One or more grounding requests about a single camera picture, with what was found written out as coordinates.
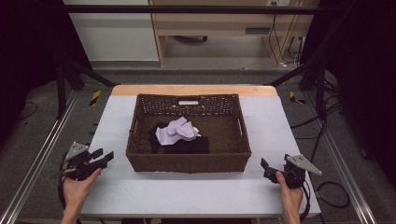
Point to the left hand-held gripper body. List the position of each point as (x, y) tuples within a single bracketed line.
[(81, 163)]

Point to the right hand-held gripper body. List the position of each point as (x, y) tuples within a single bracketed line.
[(295, 174)]

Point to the brown wicker basket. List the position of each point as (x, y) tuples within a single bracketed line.
[(224, 146)]

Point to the lavender sock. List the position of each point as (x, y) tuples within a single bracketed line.
[(174, 132)]

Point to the black cloth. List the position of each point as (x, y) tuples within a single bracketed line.
[(190, 146)]

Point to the person's right hand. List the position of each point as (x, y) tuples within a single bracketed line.
[(290, 194)]

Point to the person's left hand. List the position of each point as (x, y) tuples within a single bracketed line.
[(76, 189)]

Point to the white table mat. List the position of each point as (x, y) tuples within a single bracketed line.
[(112, 186)]

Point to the yellow black floor tape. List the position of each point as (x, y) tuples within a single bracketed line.
[(294, 97), (95, 98)]

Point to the white cabinet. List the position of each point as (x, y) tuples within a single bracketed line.
[(115, 37)]

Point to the black curtain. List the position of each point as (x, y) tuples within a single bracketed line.
[(28, 56), (364, 77)]

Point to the wooden desk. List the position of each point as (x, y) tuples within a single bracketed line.
[(218, 25)]

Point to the aluminium floor rail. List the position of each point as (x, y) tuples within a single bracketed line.
[(37, 155), (345, 174)]

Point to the black diagonal frame strut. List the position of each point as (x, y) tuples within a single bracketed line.
[(292, 73), (93, 74)]

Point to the black horizontal frame bar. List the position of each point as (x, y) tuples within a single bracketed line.
[(186, 9)]

